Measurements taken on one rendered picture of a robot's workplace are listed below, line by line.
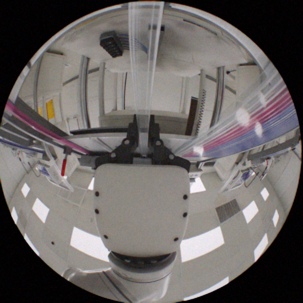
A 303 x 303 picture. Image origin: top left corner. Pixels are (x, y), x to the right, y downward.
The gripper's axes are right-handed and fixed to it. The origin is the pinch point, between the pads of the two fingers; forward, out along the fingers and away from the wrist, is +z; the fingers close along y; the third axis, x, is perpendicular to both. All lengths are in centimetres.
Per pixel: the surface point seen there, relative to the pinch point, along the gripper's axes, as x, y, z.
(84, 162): -20.4, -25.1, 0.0
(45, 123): 1.3, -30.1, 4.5
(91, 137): -4.4, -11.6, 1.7
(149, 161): -20.1, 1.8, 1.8
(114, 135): -4.2, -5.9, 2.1
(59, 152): -57, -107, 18
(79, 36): 22.6, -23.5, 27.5
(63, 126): -47, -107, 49
